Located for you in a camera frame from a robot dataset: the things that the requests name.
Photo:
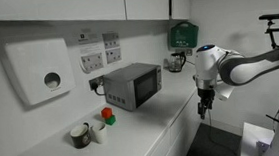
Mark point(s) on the white mug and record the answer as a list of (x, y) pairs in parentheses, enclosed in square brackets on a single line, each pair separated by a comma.
[(100, 132)]

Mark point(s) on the white paper towel dispenser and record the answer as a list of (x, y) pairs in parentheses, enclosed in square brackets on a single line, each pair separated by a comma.
[(38, 66)]

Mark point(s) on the white upper cabinets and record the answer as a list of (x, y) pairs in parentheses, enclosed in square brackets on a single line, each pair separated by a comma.
[(94, 10)]

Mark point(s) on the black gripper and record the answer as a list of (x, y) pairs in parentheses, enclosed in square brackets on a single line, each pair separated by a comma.
[(206, 98)]

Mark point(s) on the red cube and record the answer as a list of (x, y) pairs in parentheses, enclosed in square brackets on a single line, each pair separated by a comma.
[(106, 113)]

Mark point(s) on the white robot base table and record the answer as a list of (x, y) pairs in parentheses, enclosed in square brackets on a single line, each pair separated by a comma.
[(255, 140)]

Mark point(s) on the white base cabinets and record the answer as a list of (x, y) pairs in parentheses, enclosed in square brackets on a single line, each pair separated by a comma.
[(181, 132)]

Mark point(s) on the wall poster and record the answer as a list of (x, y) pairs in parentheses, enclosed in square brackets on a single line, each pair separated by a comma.
[(90, 52), (112, 47)]

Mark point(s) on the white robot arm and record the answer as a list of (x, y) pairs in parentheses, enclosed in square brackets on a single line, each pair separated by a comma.
[(219, 70)]

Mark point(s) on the wall socket with black plug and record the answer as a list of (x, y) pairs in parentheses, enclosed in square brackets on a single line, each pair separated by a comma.
[(95, 83)]

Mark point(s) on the silver microwave oven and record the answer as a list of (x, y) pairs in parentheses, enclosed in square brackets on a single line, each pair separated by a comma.
[(129, 87)]

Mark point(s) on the glass electric kettle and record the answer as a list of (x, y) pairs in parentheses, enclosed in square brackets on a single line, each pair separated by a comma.
[(177, 61)]

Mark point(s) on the dark brown mug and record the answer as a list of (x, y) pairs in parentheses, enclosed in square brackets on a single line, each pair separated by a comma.
[(80, 135)]

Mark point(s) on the green cube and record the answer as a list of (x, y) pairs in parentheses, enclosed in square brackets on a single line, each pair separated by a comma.
[(111, 120)]

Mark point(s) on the green first aid box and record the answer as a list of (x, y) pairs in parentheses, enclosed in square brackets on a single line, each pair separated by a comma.
[(184, 35)]

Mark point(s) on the left wall poster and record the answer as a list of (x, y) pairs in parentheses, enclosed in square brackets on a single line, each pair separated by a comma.
[(90, 52)]

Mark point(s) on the right wall poster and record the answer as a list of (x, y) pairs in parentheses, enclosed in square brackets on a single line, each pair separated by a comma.
[(112, 47)]

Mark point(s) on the camera on black stand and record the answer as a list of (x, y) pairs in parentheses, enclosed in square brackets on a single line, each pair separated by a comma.
[(270, 30)]

